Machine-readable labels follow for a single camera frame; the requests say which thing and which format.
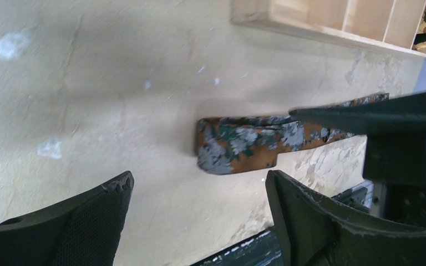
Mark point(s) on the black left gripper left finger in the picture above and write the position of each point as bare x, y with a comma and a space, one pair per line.
82, 230

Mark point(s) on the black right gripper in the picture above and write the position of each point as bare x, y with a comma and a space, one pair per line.
395, 161

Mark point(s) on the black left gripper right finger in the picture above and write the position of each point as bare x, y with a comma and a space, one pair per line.
313, 229

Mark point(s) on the brown floral tie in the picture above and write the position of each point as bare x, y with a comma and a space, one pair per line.
229, 145

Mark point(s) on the wooden compartment tray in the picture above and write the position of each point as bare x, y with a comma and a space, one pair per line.
387, 27

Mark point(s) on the aluminium frame rail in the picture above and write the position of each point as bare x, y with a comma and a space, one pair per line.
359, 197

